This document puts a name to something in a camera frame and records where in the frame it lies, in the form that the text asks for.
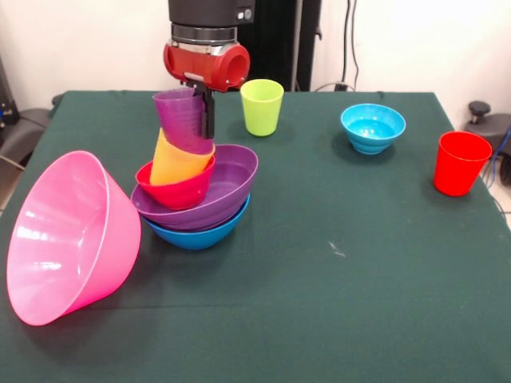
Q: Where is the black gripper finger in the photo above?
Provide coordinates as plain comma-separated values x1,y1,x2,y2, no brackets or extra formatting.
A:
193,81,216,140

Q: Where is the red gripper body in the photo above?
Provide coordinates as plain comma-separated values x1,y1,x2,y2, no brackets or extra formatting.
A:
162,38,252,93

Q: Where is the purple cup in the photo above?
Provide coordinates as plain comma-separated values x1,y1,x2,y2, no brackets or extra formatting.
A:
152,88,216,156

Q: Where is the yellow cup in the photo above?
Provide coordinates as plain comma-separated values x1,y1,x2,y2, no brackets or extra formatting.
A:
149,128,216,187

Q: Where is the large purple bowl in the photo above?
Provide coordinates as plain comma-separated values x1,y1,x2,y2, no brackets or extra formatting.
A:
130,144,259,232

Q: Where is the small crimson bowl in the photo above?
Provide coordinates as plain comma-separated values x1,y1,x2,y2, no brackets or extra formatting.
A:
135,154,217,211

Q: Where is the large blue bowl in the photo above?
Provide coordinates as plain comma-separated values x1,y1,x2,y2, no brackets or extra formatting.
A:
143,194,252,251

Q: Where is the small light blue bowl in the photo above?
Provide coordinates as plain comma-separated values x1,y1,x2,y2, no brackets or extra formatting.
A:
340,103,407,156

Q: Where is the large pink bowl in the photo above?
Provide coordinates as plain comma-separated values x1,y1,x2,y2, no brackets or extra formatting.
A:
6,150,143,327

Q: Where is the green cup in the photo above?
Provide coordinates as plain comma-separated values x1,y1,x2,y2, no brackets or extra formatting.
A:
240,78,285,137

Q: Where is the dark green table cloth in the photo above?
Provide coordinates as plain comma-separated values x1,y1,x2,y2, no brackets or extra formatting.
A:
0,89,511,383

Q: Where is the black equipment box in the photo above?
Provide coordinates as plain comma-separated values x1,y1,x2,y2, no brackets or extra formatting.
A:
0,55,19,128

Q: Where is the red cup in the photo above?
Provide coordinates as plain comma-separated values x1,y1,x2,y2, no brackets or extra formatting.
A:
434,131,493,197

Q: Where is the black knob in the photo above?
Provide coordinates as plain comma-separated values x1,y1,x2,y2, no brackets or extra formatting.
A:
468,101,491,124

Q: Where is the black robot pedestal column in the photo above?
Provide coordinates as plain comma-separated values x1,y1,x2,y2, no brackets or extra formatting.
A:
235,0,323,93

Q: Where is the black wall cable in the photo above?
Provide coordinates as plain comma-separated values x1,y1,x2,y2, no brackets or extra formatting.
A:
342,0,360,91

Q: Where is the black pedestal leg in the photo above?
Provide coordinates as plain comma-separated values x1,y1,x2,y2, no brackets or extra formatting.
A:
0,108,53,171
464,113,511,168

